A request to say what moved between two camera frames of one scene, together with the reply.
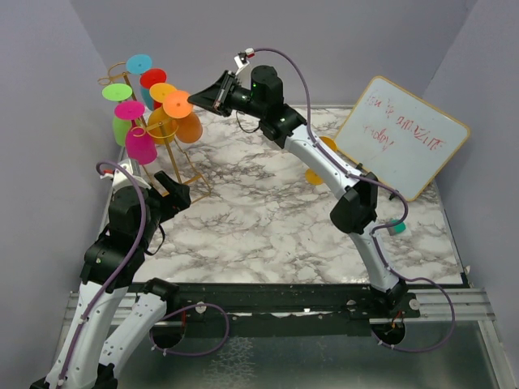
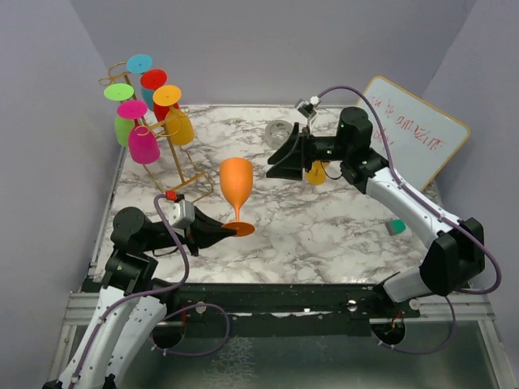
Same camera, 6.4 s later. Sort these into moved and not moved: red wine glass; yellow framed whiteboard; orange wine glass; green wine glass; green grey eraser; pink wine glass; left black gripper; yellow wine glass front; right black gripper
Moved: left black gripper; orange wine glass; right black gripper
Not moved: green grey eraser; yellow wine glass front; yellow framed whiteboard; red wine glass; green wine glass; pink wine glass
